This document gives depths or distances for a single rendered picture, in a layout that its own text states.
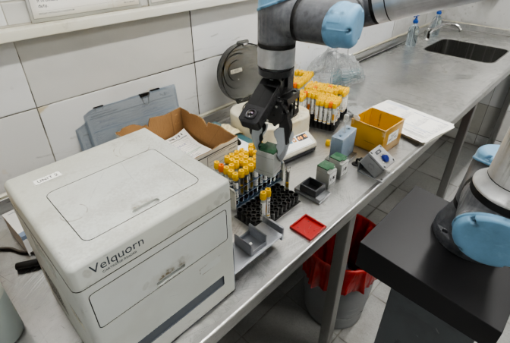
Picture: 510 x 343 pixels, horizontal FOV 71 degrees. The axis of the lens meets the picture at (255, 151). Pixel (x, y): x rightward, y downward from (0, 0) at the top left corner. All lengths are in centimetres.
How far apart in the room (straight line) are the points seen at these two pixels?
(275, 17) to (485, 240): 51
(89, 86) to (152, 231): 67
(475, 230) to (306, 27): 43
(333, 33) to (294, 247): 52
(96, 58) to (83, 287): 73
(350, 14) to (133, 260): 51
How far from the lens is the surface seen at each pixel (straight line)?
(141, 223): 56
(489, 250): 72
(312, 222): 98
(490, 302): 87
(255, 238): 88
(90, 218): 59
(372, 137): 128
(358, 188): 113
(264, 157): 81
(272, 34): 70
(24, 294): 96
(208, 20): 133
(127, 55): 118
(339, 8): 65
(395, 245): 87
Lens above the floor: 154
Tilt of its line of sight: 32 degrees down
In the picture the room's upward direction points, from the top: straight up
